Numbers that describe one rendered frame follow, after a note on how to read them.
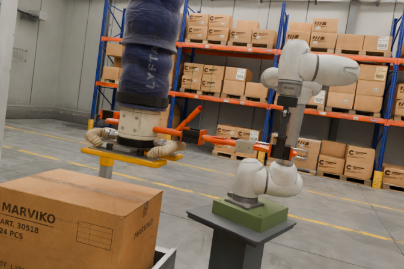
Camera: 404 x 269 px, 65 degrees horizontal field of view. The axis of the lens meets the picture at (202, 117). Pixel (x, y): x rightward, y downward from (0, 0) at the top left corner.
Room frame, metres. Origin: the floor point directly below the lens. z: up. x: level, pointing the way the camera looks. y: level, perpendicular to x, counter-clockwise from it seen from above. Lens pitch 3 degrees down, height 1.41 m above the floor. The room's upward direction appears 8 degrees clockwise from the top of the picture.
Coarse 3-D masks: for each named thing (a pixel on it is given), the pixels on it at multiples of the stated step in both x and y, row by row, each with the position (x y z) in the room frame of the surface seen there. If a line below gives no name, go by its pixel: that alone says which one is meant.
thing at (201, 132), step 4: (184, 128) 1.27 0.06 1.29; (188, 128) 1.32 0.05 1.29; (192, 128) 1.33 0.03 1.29; (184, 132) 1.25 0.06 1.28; (188, 132) 1.24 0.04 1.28; (192, 132) 1.24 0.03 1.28; (196, 132) 1.23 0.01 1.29; (200, 132) 1.24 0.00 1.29; (204, 132) 1.29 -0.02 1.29; (180, 136) 1.26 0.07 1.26; (184, 136) 1.26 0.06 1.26; (188, 136) 1.25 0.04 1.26; (192, 136) 1.25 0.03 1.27; (196, 136) 1.24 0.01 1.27; (200, 136) 1.24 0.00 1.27; (180, 140) 1.26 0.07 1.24; (184, 140) 1.25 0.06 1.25; (188, 140) 1.24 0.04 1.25; (192, 140) 1.24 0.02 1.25; (196, 140) 1.23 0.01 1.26; (200, 140) 1.24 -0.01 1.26; (200, 144) 1.25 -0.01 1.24
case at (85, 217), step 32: (0, 192) 1.28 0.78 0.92; (32, 192) 1.26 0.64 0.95; (64, 192) 1.31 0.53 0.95; (96, 192) 1.37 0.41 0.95; (128, 192) 1.43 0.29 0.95; (160, 192) 1.50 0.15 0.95; (0, 224) 1.28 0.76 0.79; (32, 224) 1.24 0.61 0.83; (64, 224) 1.21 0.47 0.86; (96, 224) 1.18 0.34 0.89; (128, 224) 1.19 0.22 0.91; (0, 256) 1.27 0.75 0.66; (32, 256) 1.24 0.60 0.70; (64, 256) 1.21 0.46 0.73; (96, 256) 1.17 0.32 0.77; (128, 256) 1.23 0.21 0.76
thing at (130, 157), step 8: (112, 144) 1.28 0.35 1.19; (88, 152) 1.25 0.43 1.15; (96, 152) 1.24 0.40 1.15; (104, 152) 1.24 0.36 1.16; (112, 152) 1.24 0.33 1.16; (120, 152) 1.26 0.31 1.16; (128, 152) 1.29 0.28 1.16; (120, 160) 1.22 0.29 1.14; (128, 160) 1.20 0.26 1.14; (136, 160) 1.20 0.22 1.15; (144, 160) 1.19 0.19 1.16; (152, 160) 1.19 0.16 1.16; (160, 160) 1.23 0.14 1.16
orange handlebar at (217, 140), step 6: (108, 120) 1.36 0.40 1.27; (114, 120) 1.36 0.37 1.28; (156, 132) 1.31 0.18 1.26; (162, 132) 1.29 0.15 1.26; (168, 132) 1.29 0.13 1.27; (174, 132) 1.28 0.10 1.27; (180, 132) 1.28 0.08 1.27; (204, 138) 1.24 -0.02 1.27; (210, 138) 1.24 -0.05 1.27; (216, 138) 1.24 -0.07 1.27; (222, 138) 1.22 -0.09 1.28; (216, 144) 1.23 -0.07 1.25; (222, 144) 1.23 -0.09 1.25; (228, 144) 1.22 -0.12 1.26; (234, 144) 1.21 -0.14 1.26; (258, 144) 1.23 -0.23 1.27; (258, 150) 1.19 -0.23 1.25; (264, 150) 1.18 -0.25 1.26; (294, 156) 1.16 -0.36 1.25
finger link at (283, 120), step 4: (288, 112) 1.13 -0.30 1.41; (280, 120) 1.14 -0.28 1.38; (284, 120) 1.13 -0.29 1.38; (280, 124) 1.13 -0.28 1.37; (284, 124) 1.13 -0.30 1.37; (280, 128) 1.13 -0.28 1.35; (284, 128) 1.13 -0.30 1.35; (280, 132) 1.13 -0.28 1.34; (284, 132) 1.12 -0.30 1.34; (284, 136) 1.12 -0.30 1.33
